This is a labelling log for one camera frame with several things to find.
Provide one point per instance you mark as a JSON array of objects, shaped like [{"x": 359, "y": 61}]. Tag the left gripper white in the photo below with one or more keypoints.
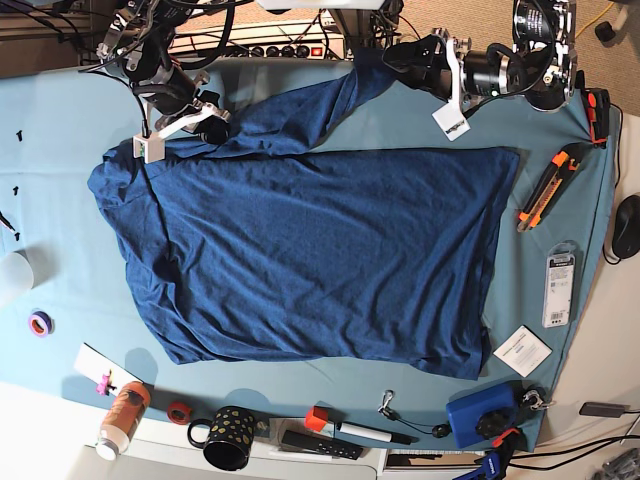
[{"x": 441, "y": 66}]

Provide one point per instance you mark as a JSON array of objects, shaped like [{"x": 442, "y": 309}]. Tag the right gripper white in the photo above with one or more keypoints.
[{"x": 185, "y": 105}]

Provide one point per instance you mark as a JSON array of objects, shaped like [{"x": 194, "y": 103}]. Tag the dark blue t-shirt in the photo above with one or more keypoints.
[{"x": 266, "y": 249}]

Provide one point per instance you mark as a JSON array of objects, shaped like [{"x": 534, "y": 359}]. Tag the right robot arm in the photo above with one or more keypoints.
[{"x": 139, "y": 37}]

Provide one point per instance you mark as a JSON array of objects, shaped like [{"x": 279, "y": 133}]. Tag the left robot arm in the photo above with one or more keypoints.
[{"x": 540, "y": 65}]

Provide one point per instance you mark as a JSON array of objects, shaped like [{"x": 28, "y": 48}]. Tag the orange black utility knife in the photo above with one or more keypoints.
[{"x": 558, "y": 172}]

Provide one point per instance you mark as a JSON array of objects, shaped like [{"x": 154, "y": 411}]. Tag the translucent plastic cup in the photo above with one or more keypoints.
[{"x": 16, "y": 277}]

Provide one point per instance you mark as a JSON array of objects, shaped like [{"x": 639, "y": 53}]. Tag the black computer mouse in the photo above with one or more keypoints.
[{"x": 625, "y": 239}]

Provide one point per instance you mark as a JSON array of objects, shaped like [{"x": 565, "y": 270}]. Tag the purple tape roll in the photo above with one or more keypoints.
[{"x": 40, "y": 324}]

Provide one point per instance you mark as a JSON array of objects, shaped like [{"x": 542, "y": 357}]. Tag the white paper card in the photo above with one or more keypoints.
[{"x": 92, "y": 365}]

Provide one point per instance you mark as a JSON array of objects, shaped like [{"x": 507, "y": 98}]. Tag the packaged bit set blister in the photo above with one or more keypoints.
[{"x": 560, "y": 265}]

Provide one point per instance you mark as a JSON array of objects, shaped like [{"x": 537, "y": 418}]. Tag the pink small clip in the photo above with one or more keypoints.
[{"x": 105, "y": 386}]

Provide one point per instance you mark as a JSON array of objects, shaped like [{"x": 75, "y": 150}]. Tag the red tape roll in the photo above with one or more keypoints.
[{"x": 179, "y": 413}]

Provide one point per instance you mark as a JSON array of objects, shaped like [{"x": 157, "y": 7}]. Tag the orange plastic bottle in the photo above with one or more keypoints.
[{"x": 122, "y": 420}]

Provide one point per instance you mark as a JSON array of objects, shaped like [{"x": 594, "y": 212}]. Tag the white square paper leaflet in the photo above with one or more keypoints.
[{"x": 523, "y": 352}]

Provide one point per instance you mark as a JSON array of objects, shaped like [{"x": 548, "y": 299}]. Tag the red orange cube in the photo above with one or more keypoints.
[{"x": 316, "y": 419}]

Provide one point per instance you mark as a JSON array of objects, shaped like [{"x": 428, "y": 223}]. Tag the black mug gold pattern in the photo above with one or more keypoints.
[{"x": 229, "y": 439}]

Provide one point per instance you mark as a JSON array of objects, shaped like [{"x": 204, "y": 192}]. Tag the black remote control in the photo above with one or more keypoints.
[{"x": 323, "y": 446}]

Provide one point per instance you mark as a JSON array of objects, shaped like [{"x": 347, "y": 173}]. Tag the white black marker pen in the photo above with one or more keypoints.
[{"x": 374, "y": 434}]

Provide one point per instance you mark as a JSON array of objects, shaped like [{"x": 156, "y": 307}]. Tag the blue plastic case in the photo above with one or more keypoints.
[{"x": 482, "y": 415}]

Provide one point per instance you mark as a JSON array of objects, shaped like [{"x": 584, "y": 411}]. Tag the black power adapter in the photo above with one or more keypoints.
[{"x": 602, "y": 410}]

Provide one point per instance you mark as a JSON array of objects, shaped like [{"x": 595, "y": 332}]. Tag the blue orange clamp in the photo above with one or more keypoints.
[{"x": 495, "y": 462}]

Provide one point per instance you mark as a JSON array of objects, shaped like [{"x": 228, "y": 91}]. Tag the white power strip red switch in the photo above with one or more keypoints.
[{"x": 301, "y": 51}]

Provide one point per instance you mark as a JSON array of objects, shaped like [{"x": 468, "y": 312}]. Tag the carabiner with black lanyard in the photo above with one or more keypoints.
[{"x": 437, "y": 431}]

